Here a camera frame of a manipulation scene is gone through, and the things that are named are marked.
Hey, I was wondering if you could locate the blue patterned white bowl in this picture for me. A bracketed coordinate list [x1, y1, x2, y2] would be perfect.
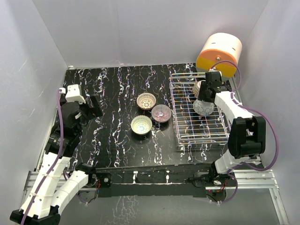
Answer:
[192, 80, 203, 98]

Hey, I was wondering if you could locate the red white patterned bowl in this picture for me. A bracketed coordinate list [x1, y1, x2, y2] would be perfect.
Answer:
[193, 99, 214, 116]

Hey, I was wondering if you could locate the purple striped bowl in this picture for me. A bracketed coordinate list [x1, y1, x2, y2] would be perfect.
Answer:
[151, 105, 172, 123]

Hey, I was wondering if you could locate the green patterned white bowl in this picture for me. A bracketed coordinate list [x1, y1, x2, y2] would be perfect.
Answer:
[131, 115, 152, 135]

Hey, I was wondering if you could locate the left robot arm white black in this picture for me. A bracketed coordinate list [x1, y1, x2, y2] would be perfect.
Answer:
[10, 95, 103, 225]

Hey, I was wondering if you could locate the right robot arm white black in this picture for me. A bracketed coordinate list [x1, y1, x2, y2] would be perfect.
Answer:
[198, 70, 266, 186]

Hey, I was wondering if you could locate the cream orange yellow drawer cabinet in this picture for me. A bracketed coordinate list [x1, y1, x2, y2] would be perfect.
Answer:
[195, 33, 242, 82]

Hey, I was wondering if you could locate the white orange patterned bowl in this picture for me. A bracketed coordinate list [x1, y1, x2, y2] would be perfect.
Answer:
[136, 92, 156, 110]

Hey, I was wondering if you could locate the black front mounting bar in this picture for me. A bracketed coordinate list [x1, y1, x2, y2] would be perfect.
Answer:
[96, 164, 212, 198]

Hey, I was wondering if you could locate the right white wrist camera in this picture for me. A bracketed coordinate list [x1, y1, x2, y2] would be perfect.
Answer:
[209, 67, 217, 73]

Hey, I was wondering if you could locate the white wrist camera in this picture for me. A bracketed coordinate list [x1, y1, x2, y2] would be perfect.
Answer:
[209, 67, 217, 73]
[59, 84, 86, 105]

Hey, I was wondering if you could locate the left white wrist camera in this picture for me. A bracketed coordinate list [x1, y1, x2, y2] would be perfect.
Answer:
[59, 84, 86, 105]

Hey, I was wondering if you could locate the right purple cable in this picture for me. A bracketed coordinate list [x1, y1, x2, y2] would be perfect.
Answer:
[208, 60, 279, 170]

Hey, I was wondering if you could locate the purple cable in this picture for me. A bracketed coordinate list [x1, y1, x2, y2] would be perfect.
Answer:
[208, 60, 279, 170]
[20, 88, 66, 225]

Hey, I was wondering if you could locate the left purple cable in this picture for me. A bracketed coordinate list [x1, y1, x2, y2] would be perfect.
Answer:
[20, 88, 66, 225]

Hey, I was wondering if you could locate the white wire dish rack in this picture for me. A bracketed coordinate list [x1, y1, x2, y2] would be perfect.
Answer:
[170, 73, 230, 145]

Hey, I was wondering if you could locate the aluminium frame rail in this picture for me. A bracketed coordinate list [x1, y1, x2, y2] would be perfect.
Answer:
[206, 75, 290, 225]

